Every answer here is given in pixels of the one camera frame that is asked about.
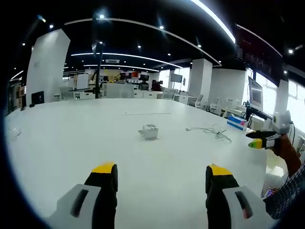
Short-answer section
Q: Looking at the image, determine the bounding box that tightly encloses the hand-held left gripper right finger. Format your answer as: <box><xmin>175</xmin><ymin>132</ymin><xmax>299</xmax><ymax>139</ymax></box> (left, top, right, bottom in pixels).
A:
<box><xmin>205</xmin><ymin>164</ymin><xmax>275</xmax><ymax>229</ymax></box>

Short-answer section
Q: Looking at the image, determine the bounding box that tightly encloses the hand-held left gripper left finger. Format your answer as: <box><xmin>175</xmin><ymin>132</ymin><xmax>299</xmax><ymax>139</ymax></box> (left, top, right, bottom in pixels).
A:
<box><xmin>49</xmin><ymin>161</ymin><xmax>119</xmax><ymax>229</ymax></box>

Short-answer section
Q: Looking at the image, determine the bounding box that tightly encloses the white Type-C cable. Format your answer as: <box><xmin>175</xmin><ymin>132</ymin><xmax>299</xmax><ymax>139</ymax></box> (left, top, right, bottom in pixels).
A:
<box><xmin>185</xmin><ymin>124</ymin><xmax>233</xmax><ymax>144</ymax></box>

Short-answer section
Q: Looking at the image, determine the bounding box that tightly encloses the white charger adapter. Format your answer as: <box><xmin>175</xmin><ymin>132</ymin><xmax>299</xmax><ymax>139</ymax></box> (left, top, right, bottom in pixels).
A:
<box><xmin>138</xmin><ymin>124</ymin><xmax>160</xmax><ymax>141</ymax></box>

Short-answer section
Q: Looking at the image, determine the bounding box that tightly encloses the white desk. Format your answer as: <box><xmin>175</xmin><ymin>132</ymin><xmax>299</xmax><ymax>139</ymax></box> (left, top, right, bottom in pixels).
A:
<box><xmin>4</xmin><ymin>98</ymin><xmax>268</xmax><ymax>229</ymax></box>

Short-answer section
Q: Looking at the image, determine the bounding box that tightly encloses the person's right hand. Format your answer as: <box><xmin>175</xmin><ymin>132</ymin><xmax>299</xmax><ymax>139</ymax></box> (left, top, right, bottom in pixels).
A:
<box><xmin>271</xmin><ymin>135</ymin><xmax>295</xmax><ymax>157</ymax></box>

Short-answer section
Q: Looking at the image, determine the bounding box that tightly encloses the blue tissue box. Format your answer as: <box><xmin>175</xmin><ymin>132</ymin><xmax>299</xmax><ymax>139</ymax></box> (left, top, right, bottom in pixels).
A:
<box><xmin>226</xmin><ymin>115</ymin><xmax>248</xmax><ymax>131</ymax></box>

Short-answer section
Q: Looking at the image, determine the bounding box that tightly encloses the white office chair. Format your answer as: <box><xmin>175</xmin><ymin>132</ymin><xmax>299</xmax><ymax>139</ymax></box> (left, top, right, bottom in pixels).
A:
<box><xmin>206</xmin><ymin>97</ymin><xmax>221</xmax><ymax>113</ymax></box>
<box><xmin>193</xmin><ymin>94</ymin><xmax>205</xmax><ymax>110</ymax></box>

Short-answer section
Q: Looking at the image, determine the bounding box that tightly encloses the clear plastic item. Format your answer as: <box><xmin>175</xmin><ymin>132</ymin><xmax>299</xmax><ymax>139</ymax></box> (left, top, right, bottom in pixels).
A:
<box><xmin>9</xmin><ymin>125</ymin><xmax>22</xmax><ymax>138</ymax></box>

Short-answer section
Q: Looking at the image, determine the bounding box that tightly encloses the small black monitor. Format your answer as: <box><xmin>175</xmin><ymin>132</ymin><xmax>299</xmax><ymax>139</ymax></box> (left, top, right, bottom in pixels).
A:
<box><xmin>31</xmin><ymin>91</ymin><xmax>45</xmax><ymax>106</ymax></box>

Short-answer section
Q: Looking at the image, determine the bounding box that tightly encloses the white partition panel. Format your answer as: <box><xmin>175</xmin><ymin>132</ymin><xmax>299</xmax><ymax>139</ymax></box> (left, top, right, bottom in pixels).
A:
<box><xmin>102</xmin><ymin>83</ymin><xmax>135</xmax><ymax>99</ymax></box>

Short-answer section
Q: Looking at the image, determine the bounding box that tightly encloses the black floor pole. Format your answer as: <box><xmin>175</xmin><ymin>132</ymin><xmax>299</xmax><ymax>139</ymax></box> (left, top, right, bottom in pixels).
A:
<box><xmin>91</xmin><ymin>40</ymin><xmax>105</xmax><ymax>100</ymax></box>

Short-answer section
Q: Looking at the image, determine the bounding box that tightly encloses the large dark wall screen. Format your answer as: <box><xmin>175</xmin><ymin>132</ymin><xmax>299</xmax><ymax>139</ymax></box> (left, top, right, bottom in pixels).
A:
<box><xmin>235</xmin><ymin>23</ymin><xmax>285</xmax><ymax>87</ymax></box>

